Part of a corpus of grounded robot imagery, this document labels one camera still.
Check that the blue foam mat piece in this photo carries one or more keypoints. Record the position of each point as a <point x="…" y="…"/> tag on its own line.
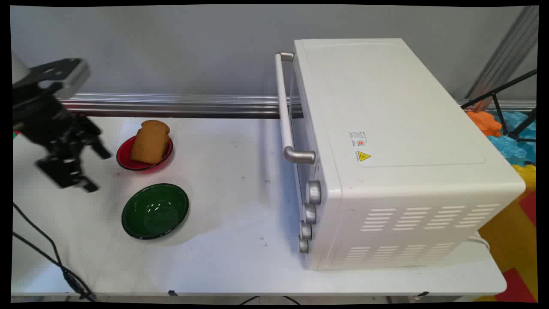
<point x="508" y="148"/>

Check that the silver oven knob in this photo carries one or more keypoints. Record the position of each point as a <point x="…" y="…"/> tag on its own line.
<point x="306" y="231"/>
<point x="303" y="246"/>
<point x="310" y="213"/>
<point x="314" y="192"/>

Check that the white toaster oven body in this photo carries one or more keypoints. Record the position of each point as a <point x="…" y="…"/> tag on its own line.
<point x="386" y="128"/>

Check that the red plate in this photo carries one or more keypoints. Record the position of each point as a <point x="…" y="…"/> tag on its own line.
<point x="124" y="156"/>

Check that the red foam mat tile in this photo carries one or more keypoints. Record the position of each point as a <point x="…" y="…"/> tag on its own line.
<point x="519" y="287"/>

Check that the brown bread slice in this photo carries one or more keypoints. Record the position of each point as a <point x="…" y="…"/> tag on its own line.
<point x="149" y="143"/>

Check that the yellow foam mat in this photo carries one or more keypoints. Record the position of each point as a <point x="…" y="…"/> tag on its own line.
<point x="504" y="231"/>

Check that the horizontal aluminium rail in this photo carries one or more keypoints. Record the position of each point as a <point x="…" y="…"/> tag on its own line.
<point x="171" y="105"/>

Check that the orange foam mat piece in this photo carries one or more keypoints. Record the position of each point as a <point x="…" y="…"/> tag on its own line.
<point x="484" y="122"/>

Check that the black tripod stand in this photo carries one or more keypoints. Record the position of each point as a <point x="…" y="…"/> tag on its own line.
<point x="499" y="88"/>

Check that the white oven label sticker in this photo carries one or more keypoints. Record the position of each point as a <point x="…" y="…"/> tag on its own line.
<point x="357" y="138"/>

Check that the green bowl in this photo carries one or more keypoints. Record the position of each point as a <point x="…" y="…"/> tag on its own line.
<point x="155" y="211"/>

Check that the diagonal aluminium profile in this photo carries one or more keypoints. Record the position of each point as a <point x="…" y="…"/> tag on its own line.
<point x="504" y="56"/>

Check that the yellow warning sticker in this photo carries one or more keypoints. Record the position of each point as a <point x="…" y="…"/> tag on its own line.
<point x="363" y="156"/>

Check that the red foam mat piece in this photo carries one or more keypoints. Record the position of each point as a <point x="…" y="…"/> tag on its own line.
<point x="15" y="134"/>

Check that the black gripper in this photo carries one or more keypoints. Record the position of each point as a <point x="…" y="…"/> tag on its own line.
<point x="45" y="120"/>

